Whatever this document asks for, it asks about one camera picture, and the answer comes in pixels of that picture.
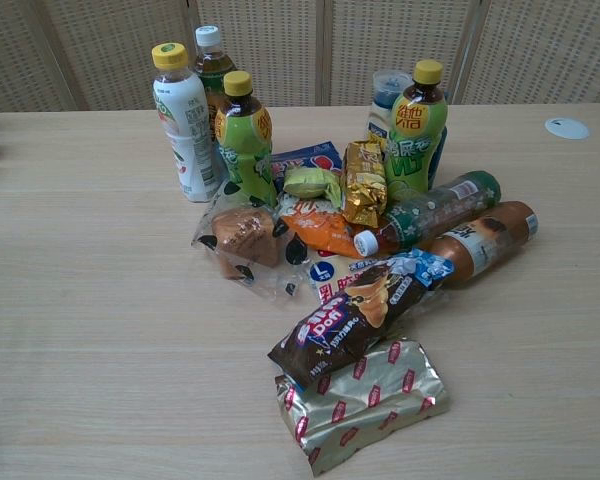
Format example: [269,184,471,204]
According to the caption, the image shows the white yellow-capped bottle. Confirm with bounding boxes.
[150,42,227,204]

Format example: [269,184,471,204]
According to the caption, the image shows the orange snack bag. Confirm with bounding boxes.
[278,196,382,262]

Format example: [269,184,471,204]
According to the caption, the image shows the white glove pack blue label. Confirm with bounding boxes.
[306,251,397,314]

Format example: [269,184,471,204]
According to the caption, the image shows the bread in clear printed bag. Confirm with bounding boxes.
[190,180,312,302]

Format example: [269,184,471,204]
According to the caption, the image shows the green wrapped snack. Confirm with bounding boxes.
[281,165,343,209]

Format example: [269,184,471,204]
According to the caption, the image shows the plain gold foil snack packet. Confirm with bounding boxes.
[340,140,389,229]

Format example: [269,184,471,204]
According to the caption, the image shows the blue red white snack packet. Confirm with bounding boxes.
[271,140,344,194]

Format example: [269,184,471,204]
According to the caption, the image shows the brown chocolate bun packet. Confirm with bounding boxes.
[266,249,456,392]

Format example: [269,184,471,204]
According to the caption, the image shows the lemon tea bottle green label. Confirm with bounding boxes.
[213,70,278,208]
[383,59,449,202]

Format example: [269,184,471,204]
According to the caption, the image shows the jasmine tea bottle white cap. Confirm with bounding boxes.
[353,170,503,257]

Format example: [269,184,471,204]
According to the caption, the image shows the white bottle blue cap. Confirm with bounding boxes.
[364,69,414,152]

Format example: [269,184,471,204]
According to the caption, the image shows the gold foil packet red logos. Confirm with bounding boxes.
[274,336,452,477]

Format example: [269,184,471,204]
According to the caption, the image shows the brown milk tea bottle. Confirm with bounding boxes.
[418,200,540,292]

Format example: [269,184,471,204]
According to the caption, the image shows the beige perforated folding screen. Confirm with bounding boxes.
[0,0,600,114]

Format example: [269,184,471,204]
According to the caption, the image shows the green tea bottle white cap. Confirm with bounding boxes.
[193,24,239,147]

